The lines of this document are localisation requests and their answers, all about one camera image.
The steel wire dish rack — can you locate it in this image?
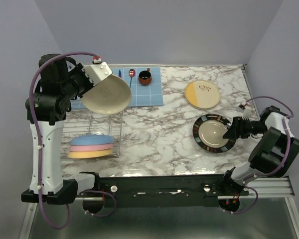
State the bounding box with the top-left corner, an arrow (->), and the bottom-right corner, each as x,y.
61,109 -> 123,160

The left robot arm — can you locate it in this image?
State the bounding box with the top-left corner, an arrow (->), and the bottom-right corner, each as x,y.
21,52 -> 100,205

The cream and yellow plate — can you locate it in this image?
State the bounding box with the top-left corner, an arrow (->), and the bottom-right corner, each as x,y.
184,80 -> 221,110

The orange and black mug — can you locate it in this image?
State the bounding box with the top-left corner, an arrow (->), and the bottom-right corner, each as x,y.
138,68 -> 152,86

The aluminium frame rail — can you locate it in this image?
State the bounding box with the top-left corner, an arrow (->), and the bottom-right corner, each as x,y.
20,177 -> 299,239

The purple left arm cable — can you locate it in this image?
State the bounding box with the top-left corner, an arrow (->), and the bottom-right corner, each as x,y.
29,51 -> 100,230

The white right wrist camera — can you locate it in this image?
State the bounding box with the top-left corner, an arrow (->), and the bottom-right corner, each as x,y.
238,103 -> 252,120

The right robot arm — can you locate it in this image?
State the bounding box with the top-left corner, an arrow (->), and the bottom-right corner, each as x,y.
219,106 -> 299,195

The blue plate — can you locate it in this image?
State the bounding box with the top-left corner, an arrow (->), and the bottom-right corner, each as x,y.
70,134 -> 114,146

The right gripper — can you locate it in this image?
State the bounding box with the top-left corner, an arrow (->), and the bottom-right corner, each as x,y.
222,117 -> 268,139

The pink plate in rack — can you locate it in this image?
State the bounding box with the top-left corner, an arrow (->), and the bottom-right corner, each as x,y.
69,143 -> 114,152

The iridescent rainbow spoon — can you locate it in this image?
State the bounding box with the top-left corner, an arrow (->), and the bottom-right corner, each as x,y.
129,69 -> 136,88

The blue checked placemat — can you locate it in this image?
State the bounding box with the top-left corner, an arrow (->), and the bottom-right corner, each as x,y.
69,67 -> 164,110

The yellow plate in rack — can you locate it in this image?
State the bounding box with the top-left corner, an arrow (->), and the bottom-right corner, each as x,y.
67,149 -> 113,159

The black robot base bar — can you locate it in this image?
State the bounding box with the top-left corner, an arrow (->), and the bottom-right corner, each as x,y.
82,174 -> 249,208

